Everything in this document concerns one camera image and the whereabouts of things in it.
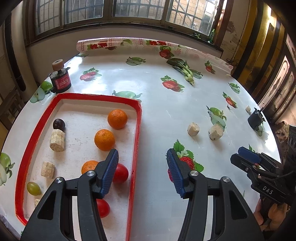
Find plain black motor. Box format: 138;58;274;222
247;108;265;130

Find green bok choy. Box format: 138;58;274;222
166;58;199;86

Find red rimmed white tray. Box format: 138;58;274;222
14;93;142;241

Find small orange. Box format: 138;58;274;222
81;160;99;175

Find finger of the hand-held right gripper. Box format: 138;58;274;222
238;146;284;172
231;154;278;180

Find black motor with red label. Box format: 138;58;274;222
48;60;72;94

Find large orange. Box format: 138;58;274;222
94;129;115;151

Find wide beige sugarcane chunk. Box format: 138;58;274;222
208;124;225;141

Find barred window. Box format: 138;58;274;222
25;0;228;44

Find dark purple plum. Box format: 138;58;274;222
53;118;66;131

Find green grape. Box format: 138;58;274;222
27;182;41;195

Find fruit print tablecloth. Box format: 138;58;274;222
0;37;281;241

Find yellow wooden door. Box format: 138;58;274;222
231;0;296;121

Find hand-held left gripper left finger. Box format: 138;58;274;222
20;148;119;241

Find red tomato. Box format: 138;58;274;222
112;163;129;184
96;199;110;218

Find black hanging cables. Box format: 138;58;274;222
225;35;243;66

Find person's right hand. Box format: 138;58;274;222
253;199;289;232

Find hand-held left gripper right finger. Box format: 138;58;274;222
166;148;265;241

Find medium orange mandarin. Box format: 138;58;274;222
107;109;128;129

